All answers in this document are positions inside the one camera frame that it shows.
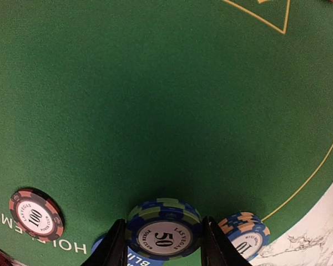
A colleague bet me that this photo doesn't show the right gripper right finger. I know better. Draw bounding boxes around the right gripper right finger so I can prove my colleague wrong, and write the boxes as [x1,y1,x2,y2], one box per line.
[201,216,251,266]

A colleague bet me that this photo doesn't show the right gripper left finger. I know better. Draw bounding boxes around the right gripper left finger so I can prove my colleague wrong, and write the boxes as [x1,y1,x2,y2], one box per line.
[81,219,127,266]

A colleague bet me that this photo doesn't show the blue small blind button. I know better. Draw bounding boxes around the blue small blind button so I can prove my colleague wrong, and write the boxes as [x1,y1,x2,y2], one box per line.
[91,234,164,266]

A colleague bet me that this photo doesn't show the blue white chip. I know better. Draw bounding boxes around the blue white chip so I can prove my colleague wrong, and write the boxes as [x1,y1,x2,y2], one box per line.
[218,212,270,261]

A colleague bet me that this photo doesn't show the teal chip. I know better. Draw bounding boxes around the teal chip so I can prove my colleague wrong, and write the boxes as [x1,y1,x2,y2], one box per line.
[125,198,204,261]

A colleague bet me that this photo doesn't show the round green poker mat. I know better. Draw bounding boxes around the round green poker mat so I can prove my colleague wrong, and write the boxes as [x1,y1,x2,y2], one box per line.
[0,1,333,265]

